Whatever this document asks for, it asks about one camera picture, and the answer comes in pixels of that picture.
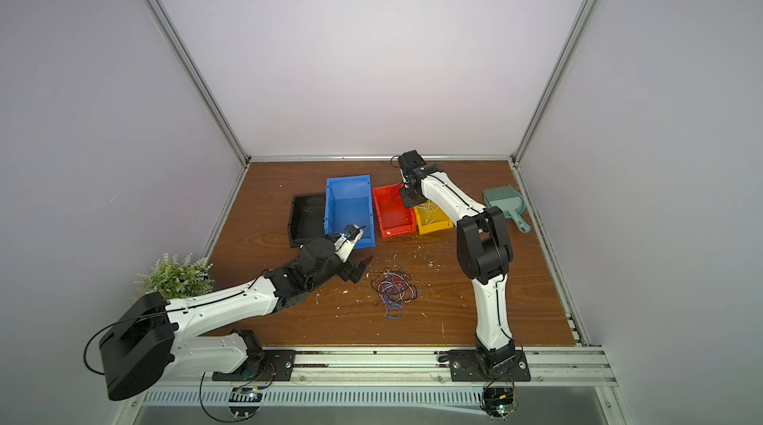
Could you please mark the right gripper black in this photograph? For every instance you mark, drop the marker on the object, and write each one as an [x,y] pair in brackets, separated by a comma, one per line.
[408,193]

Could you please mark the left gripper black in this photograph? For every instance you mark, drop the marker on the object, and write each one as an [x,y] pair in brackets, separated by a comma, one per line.
[349,266]

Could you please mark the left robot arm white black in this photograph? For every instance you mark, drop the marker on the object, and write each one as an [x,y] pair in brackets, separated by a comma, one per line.
[157,338]

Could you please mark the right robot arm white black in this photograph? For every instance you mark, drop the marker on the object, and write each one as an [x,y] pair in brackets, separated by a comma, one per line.
[484,253]

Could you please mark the yellow plastic bin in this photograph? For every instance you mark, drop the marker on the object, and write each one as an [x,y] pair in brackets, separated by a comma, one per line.
[430,218]

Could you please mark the red plastic bin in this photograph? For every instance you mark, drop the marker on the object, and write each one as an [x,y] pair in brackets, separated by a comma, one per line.
[393,217]

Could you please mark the blue plastic bin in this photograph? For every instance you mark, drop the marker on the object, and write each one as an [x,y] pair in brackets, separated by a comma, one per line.
[349,200]

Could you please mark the black plastic bin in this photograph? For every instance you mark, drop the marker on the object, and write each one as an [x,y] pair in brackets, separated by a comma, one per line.
[306,220]

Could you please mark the green dustpan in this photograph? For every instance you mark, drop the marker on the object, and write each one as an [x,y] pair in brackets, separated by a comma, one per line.
[511,203]

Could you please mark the left controller board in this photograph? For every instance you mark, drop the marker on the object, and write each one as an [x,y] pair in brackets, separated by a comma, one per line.
[244,402]

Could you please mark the controller board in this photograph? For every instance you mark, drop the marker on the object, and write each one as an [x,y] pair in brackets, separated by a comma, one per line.
[244,402]
[499,401]

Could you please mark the small green potted plant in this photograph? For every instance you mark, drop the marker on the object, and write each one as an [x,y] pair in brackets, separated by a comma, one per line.
[175,277]

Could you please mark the right controller board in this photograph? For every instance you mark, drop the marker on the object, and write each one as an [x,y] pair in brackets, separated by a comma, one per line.
[499,401]

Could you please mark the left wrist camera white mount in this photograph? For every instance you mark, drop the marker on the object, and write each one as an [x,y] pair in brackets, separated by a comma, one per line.
[347,241]

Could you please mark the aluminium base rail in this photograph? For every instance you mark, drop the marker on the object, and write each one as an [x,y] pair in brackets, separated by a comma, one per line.
[388,377]

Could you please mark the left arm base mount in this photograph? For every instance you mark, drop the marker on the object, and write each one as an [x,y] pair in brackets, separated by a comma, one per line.
[259,364]

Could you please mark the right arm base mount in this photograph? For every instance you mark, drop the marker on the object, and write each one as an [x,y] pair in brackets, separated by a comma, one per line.
[477,365]

